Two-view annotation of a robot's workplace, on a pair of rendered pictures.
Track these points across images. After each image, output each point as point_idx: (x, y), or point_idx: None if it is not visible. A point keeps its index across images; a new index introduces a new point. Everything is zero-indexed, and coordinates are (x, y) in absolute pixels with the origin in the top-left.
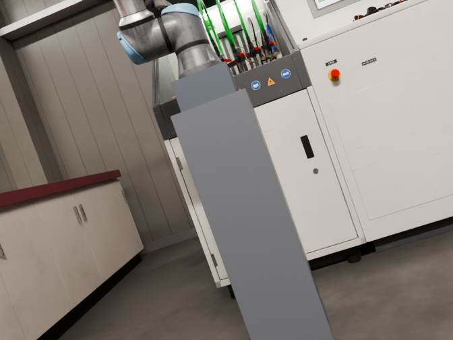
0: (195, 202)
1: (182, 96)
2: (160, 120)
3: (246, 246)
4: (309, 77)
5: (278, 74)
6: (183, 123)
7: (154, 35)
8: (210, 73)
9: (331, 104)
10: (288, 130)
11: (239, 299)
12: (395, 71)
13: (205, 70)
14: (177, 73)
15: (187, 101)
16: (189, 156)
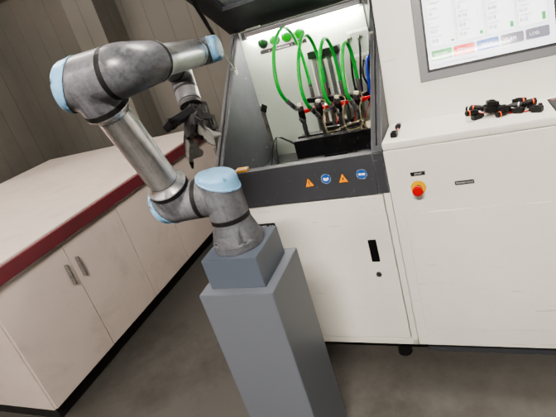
0: None
1: (212, 275)
2: None
3: (266, 405)
4: (389, 184)
5: (352, 173)
6: (211, 304)
7: (184, 210)
8: (240, 264)
9: (409, 218)
10: (355, 231)
11: None
12: (494, 199)
13: (235, 260)
14: (259, 90)
15: (217, 280)
16: (218, 330)
